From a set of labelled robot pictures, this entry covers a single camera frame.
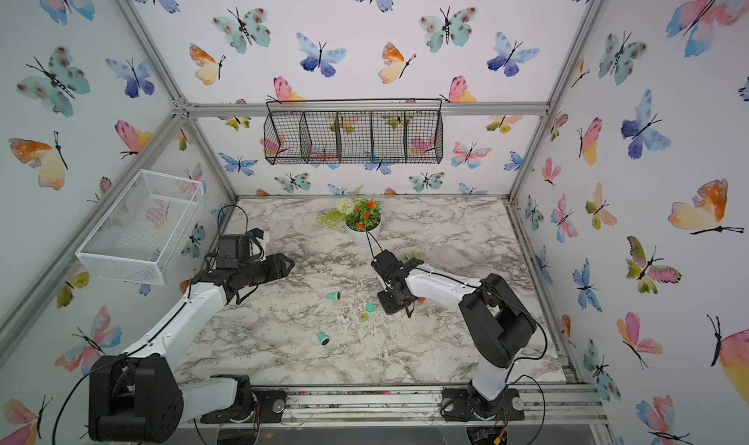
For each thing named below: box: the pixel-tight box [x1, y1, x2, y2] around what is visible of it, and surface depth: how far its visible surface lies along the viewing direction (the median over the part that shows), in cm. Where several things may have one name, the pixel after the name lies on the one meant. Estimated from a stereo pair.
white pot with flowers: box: [315, 197, 385, 247], surface depth 98 cm
